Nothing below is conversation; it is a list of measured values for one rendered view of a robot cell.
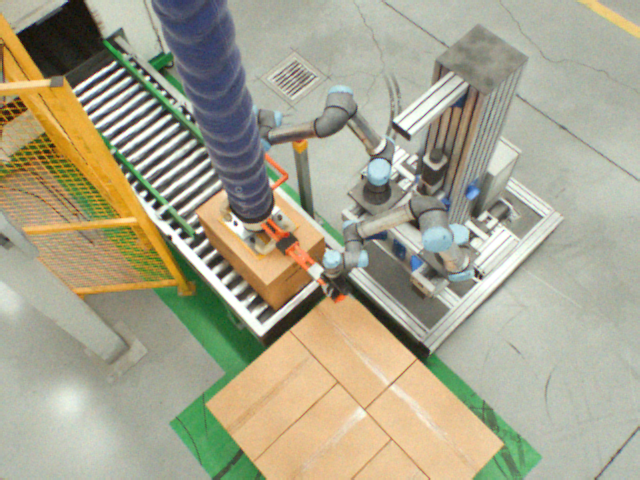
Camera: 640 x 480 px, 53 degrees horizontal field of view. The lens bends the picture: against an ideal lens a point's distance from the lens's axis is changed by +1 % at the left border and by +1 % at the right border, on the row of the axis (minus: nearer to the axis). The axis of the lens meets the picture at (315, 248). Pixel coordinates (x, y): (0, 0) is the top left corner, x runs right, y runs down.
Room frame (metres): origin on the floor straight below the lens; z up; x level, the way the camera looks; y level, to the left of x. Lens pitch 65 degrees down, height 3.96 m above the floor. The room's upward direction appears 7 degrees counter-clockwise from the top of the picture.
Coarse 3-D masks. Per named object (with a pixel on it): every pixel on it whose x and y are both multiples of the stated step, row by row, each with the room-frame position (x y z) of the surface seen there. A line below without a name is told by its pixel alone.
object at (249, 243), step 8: (224, 224) 1.61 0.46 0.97; (232, 224) 1.60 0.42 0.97; (232, 232) 1.56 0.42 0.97; (240, 240) 1.51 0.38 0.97; (248, 240) 1.50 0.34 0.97; (256, 240) 1.49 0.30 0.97; (264, 240) 1.49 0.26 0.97; (248, 248) 1.45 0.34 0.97; (256, 256) 1.40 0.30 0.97; (264, 256) 1.40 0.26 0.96
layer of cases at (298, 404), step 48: (288, 336) 1.09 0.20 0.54; (336, 336) 1.06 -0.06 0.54; (384, 336) 1.03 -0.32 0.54; (240, 384) 0.86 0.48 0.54; (288, 384) 0.83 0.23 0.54; (336, 384) 0.80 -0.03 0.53; (384, 384) 0.77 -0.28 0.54; (432, 384) 0.74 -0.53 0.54; (240, 432) 0.61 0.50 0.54; (288, 432) 0.58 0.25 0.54; (336, 432) 0.55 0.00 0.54; (384, 432) 0.53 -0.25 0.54; (432, 432) 0.50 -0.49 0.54; (480, 432) 0.47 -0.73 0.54
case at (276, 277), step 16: (224, 192) 1.82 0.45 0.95; (272, 192) 1.78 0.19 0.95; (208, 208) 1.73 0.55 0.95; (288, 208) 1.67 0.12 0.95; (208, 224) 1.63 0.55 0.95; (304, 224) 1.56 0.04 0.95; (224, 240) 1.53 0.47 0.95; (304, 240) 1.47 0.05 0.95; (320, 240) 1.46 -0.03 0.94; (224, 256) 1.60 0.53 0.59; (240, 256) 1.42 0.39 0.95; (272, 256) 1.40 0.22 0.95; (288, 256) 1.39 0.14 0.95; (320, 256) 1.46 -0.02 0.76; (240, 272) 1.48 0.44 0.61; (256, 272) 1.32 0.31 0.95; (272, 272) 1.31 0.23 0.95; (288, 272) 1.33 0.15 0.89; (304, 272) 1.38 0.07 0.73; (256, 288) 1.37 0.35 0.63; (272, 288) 1.26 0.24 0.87; (288, 288) 1.31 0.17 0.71; (272, 304) 1.25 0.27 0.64
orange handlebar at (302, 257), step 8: (272, 160) 1.89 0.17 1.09; (280, 168) 1.84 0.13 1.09; (280, 184) 1.75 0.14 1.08; (264, 224) 1.52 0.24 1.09; (272, 224) 1.51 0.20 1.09; (272, 232) 1.47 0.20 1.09; (296, 248) 1.37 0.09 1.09; (296, 256) 1.32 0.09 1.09; (304, 256) 1.31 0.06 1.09; (304, 264) 1.27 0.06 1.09; (312, 264) 1.27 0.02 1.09; (320, 280) 1.18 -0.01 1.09; (344, 296) 1.08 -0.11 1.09
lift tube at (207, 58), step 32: (160, 0) 1.50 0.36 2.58; (192, 0) 1.48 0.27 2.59; (224, 0) 1.56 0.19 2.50; (192, 32) 1.48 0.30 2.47; (224, 32) 1.52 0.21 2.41; (192, 64) 1.48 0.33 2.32; (224, 64) 1.51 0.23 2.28; (192, 96) 1.51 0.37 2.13; (224, 96) 1.50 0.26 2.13; (224, 128) 1.49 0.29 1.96; (224, 160) 1.49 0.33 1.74; (256, 160) 1.53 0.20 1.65
